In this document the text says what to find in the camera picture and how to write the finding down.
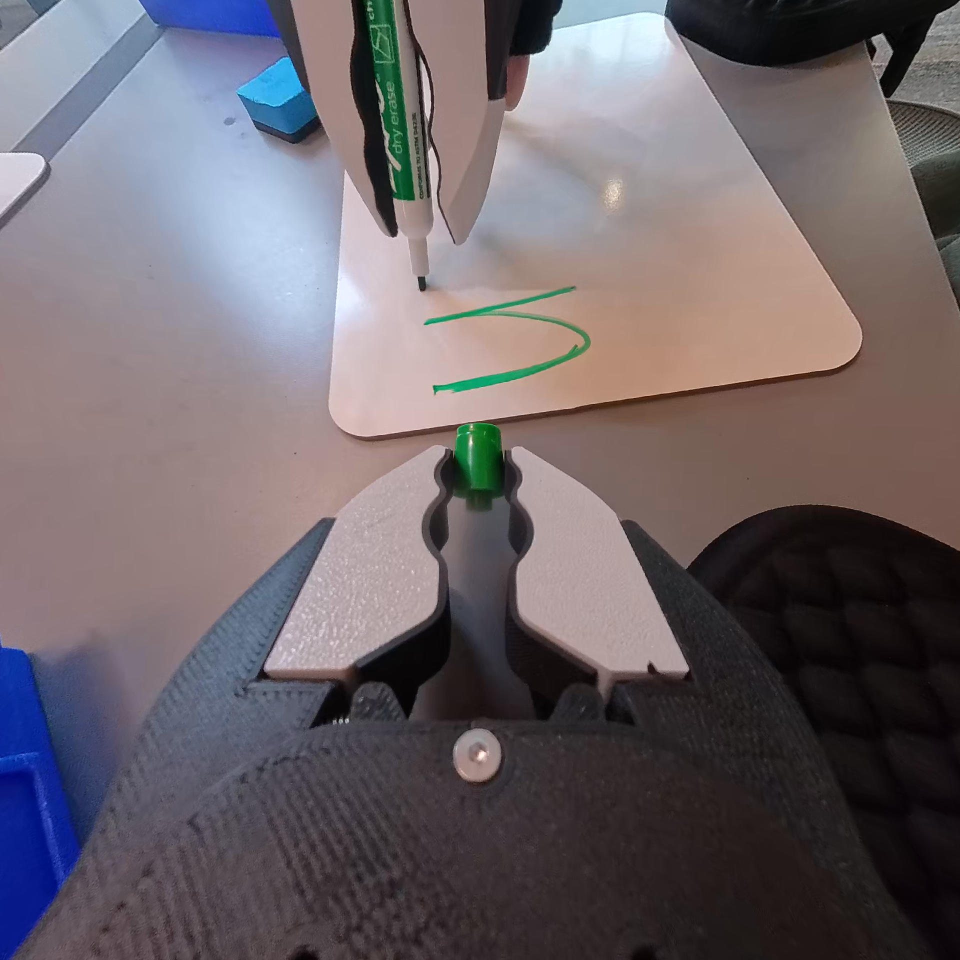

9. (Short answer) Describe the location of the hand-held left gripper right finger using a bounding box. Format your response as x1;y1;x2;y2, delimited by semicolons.
506;450;693;693

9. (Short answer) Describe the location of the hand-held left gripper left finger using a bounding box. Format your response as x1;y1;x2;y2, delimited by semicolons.
263;453;454;691

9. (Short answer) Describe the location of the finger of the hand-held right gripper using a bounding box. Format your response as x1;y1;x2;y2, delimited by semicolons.
290;0;403;238
405;0;511;246

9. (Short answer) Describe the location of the blue whiteboard eraser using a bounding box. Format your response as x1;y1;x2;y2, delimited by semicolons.
236;60;321;145

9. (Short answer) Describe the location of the green whiteboard marker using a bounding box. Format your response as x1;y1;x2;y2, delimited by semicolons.
360;0;441;294

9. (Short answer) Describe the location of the green marker cap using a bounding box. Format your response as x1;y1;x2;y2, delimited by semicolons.
452;422;507;501

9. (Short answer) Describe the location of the blue open-front storage bin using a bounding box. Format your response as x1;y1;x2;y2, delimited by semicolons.
0;642;81;916

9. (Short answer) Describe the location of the black mesh chair armrest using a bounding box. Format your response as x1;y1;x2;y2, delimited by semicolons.
665;0;939;69
687;504;960;960

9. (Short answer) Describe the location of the grey mesh chair seat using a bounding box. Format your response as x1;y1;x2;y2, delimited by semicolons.
885;99;960;160

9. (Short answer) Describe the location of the person's green sweatshirt torso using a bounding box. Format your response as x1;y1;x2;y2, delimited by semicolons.
908;150;960;309

